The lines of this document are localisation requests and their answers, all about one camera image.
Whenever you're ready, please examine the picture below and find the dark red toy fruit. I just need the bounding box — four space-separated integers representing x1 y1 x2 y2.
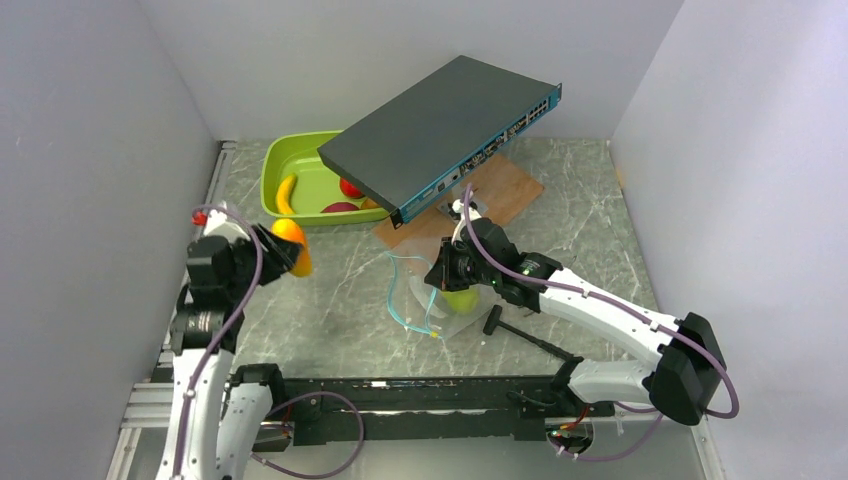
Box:
321 202 360 214

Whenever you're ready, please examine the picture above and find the metal stand bracket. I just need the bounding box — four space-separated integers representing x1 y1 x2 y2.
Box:
436 184 488 224

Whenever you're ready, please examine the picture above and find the wooden board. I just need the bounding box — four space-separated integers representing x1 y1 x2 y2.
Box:
373 154 544 250

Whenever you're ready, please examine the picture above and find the orange toy mango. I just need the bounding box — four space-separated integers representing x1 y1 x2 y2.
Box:
271 218 313 277

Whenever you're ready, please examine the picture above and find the green toy pear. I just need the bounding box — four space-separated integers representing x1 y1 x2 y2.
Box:
441 287 479 315

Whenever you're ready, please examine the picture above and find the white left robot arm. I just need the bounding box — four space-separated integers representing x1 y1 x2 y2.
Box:
156 225 311 479

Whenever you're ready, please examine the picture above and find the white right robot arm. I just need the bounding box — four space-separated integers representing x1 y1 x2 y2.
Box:
424 218 729 426

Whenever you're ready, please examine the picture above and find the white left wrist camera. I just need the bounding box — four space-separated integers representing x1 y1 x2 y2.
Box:
192 209 248 242

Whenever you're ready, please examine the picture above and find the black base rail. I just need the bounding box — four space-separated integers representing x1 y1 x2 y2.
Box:
256 375 613 452

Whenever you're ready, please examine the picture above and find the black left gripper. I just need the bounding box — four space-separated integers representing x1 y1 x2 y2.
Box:
225 223 303 301

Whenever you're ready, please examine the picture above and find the dark grey network switch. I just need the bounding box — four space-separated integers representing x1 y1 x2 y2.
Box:
317 55 562 228

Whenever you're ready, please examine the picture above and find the lime green plastic tray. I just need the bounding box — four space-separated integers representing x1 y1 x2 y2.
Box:
260 130 388 226

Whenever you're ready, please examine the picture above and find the red toy apple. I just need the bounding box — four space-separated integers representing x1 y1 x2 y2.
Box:
339 179 365 199

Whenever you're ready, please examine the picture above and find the clear zip top bag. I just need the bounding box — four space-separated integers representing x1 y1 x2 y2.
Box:
386 237 496 340

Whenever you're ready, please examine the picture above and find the yellow toy banana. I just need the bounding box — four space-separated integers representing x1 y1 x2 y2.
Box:
275 173 298 216

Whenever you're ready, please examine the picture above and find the black rubber mallet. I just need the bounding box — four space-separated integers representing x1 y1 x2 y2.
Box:
482 305 575 362

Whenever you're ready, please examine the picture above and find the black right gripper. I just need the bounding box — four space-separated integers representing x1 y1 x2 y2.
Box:
425 236 498 291

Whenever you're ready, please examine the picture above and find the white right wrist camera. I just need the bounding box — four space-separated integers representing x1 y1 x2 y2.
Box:
449 200 476 243

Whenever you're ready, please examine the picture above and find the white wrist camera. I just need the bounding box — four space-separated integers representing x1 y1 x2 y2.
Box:
449 200 476 243
192 209 248 242

